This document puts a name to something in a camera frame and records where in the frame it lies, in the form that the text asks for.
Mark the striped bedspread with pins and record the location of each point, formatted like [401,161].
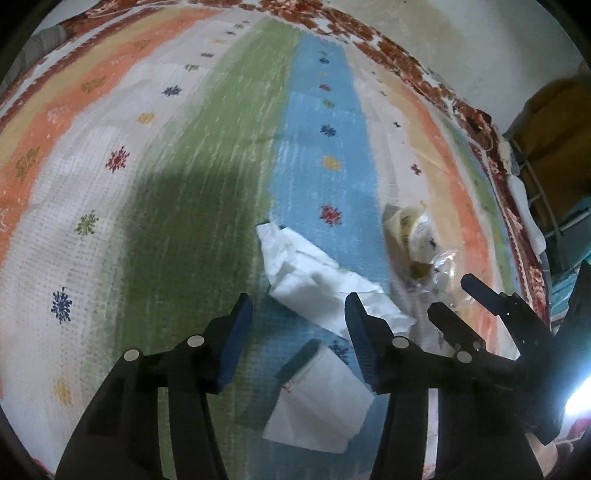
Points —
[161,184]

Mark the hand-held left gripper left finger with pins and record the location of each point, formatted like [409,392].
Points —
[235,341]

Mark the white paper packet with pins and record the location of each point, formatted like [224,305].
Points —
[318,410]

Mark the white tissue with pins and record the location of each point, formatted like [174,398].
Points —
[314,286]

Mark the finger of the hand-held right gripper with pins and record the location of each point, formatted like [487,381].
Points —
[508,316]
[455,330]

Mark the grey cloth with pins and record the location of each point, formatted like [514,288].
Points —
[41,50]

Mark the person's right forearm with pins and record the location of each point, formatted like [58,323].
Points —
[551,459]

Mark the yellow cloth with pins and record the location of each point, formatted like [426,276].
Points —
[558,134]

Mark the white cloth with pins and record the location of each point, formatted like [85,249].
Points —
[526,207]

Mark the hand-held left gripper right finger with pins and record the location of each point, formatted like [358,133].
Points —
[364,341]

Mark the clear wrapper with yellow print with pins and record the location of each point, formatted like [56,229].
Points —
[415,244]

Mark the metal rack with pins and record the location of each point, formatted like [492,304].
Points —
[538,194]

